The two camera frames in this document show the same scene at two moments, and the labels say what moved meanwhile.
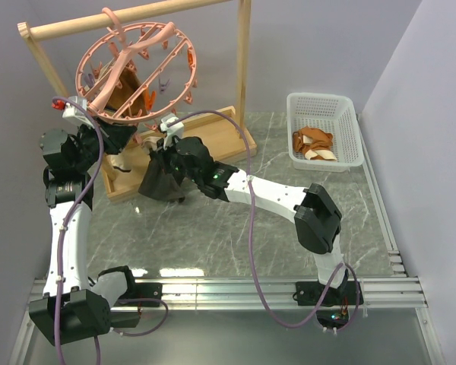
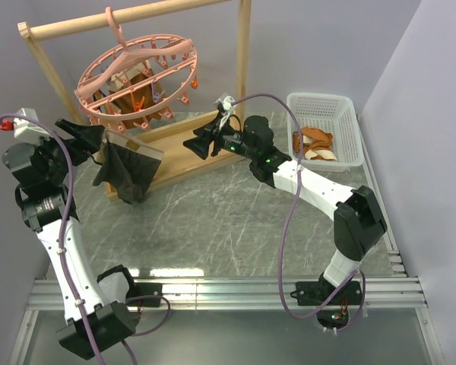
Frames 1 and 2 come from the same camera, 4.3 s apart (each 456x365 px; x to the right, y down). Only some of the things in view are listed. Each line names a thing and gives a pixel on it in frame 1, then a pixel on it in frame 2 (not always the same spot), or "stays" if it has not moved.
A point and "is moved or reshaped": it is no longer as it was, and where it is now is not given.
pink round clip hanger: (137, 71) is moved or reshaped
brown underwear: (128, 85) -> (138, 100)
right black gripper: (163, 157) -> (207, 133)
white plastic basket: (323, 132) stays
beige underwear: (125, 166) -> (118, 77)
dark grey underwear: (156, 182) -> (129, 166)
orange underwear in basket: (315, 144) stays
